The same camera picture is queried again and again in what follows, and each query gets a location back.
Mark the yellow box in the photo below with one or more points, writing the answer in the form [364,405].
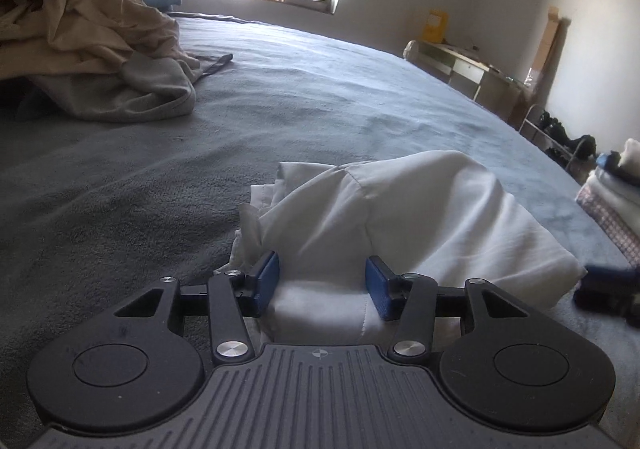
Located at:
[435,26]

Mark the metal shoe rack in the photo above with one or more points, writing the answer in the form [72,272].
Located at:
[560,136]

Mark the cream desk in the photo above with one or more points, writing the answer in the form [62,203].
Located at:
[475,79]

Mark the stack of folded clothes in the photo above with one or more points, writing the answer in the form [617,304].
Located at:
[612,204]

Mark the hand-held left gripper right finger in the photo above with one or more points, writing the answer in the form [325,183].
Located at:
[379,286]

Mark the grey garment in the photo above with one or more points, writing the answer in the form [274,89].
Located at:
[140,99]

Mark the grey bed blanket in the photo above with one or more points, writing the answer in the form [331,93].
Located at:
[325,94]

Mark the white shirt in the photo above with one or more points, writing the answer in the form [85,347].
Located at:
[425,214]

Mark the small white fan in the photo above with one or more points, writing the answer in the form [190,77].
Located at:
[412,51]

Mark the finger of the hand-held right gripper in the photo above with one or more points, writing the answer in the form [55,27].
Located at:
[607,279]

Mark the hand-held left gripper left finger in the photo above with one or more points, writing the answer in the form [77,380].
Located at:
[267,281]

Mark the beige garment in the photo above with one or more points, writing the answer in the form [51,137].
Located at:
[75,24]

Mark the tall cardboard sheet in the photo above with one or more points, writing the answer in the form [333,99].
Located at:
[547,49]

